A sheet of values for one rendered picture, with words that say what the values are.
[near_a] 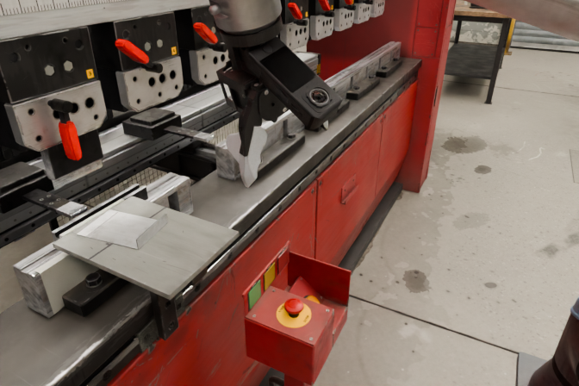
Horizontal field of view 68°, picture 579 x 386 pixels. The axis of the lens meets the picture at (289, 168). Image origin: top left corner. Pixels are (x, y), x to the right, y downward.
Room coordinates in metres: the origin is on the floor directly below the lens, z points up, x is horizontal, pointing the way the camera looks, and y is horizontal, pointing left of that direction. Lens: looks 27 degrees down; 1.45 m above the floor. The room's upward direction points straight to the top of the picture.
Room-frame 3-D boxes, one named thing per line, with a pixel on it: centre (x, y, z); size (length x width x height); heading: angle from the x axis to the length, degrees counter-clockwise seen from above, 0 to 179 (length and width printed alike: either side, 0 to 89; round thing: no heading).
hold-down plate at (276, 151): (1.19, 0.04, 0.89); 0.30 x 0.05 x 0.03; 152
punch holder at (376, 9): (2.07, -0.37, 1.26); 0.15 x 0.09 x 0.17; 152
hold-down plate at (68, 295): (0.69, 0.31, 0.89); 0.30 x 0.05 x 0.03; 152
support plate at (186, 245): (0.61, 0.25, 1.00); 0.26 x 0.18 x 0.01; 62
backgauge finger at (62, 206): (0.75, 0.51, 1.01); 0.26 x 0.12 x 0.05; 62
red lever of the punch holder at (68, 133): (0.61, 0.34, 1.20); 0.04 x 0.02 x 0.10; 62
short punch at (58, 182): (0.68, 0.38, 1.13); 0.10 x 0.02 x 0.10; 152
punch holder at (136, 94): (0.84, 0.29, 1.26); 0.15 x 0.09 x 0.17; 152
